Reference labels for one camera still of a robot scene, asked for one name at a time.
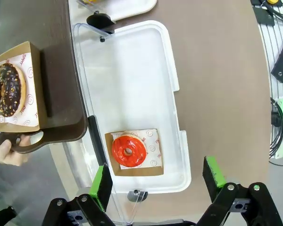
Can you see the black rounded chair part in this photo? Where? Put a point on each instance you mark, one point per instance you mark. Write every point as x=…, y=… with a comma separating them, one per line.
x=2, y=216

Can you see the yellow glazed donut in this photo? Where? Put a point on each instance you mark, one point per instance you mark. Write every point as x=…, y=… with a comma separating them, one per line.
x=92, y=1

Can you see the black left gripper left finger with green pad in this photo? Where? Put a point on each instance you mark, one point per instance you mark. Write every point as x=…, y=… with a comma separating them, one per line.
x=103, y=188

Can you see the black lid hinge knob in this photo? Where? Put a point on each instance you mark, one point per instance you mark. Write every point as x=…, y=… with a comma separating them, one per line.
x=100, y=21
x=136, y=196

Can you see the clear plastic display lid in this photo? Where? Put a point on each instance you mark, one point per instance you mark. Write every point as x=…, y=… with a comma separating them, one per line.
x=85, y=82

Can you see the brown plastic serving tray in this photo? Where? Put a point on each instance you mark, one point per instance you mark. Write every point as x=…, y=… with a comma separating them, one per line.
x=61, y=94

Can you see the large white plastic display tray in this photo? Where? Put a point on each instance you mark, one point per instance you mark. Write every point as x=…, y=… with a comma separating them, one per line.
x=132, y=82

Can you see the red glazed donut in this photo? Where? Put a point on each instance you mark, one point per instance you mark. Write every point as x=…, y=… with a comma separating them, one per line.
x=119, y=150

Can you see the cardboard tray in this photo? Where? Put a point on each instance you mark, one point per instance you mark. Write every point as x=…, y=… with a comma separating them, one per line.
x=136, y=172
x=36, y=70

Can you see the small black bracket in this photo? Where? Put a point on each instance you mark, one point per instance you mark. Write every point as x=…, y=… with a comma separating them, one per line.
x=264, y=15

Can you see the yellow round button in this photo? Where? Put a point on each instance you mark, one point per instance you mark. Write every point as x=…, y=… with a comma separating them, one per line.
x=272, y=1

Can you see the printed paper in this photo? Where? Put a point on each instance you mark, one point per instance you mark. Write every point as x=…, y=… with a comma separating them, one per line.
x=153, y=146
x=29, y=94

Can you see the person's hand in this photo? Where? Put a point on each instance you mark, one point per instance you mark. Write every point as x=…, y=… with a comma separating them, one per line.
x=1, y=150

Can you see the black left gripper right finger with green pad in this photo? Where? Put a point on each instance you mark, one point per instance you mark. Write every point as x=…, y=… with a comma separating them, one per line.
x=224, y=202

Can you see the white slotted base plate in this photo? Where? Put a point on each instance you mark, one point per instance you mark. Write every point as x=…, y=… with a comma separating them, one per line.
x=273, y=35

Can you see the chocolate donut with nut bits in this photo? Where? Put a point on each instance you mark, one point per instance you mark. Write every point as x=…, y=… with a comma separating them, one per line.
x=11, y=77

